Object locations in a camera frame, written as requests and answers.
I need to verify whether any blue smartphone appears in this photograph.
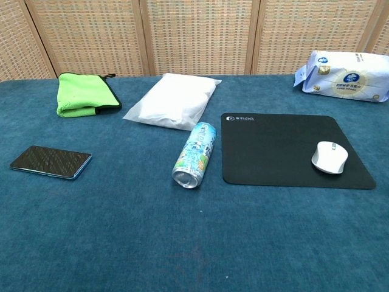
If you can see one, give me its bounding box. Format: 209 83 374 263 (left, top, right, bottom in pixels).
9 145 92 181

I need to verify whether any light blue drink can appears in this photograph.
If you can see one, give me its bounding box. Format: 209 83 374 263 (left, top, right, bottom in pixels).
172 122 218 190

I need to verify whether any white plastic bag pack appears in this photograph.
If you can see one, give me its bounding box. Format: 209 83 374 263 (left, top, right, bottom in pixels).
122 72 223 132

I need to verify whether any black mouse pad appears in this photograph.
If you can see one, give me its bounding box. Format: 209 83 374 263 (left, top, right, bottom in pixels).
221 112 377 190

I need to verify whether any blue carpet table cover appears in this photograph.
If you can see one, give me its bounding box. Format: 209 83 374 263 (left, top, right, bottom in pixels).
0 74 389 292

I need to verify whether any woven rattan folding screen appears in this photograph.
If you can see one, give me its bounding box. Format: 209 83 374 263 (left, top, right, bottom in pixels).
0 0 389 82

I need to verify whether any green microfiber cloth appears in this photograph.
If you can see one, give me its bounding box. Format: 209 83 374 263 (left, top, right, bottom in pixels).
56 72 123 117

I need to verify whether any white computer mouse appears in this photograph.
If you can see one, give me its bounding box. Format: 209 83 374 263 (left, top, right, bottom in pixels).
311 141 349 175

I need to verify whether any white blue tissue pack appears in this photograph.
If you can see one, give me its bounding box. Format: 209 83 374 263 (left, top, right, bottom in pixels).
293 50 389 103

